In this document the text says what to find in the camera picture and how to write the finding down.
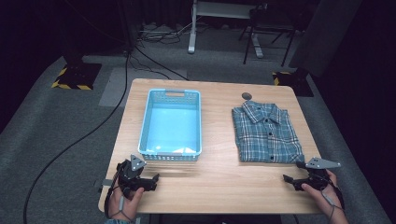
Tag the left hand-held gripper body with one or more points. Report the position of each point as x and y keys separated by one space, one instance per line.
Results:
x=130 y=175

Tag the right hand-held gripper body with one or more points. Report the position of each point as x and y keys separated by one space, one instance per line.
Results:
x=317 y=177

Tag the blue plaid shirt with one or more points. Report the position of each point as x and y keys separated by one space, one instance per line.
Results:
x=267 y=133

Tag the light blue plastic basket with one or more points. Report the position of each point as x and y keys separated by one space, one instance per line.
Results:
x=171 y=130

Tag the person's right hand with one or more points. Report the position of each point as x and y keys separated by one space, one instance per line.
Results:
x=327 y=199

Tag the person's left hand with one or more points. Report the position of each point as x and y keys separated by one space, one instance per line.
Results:
x=130 y=203

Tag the grey table edge clamp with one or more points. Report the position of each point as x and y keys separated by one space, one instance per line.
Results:
x=106 y=182

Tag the stand base with yellow stripes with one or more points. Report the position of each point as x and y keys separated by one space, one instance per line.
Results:
x=77 y=77
x=294 y=82

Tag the round grey table grommet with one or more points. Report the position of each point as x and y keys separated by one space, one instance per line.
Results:
x=246 y=95

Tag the grey panel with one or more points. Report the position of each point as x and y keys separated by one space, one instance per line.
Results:
x=323 y=37

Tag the black chair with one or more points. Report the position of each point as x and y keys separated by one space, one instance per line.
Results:
x=271 y=28

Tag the white desk frame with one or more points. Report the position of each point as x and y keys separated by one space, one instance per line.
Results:
x=193 y=37

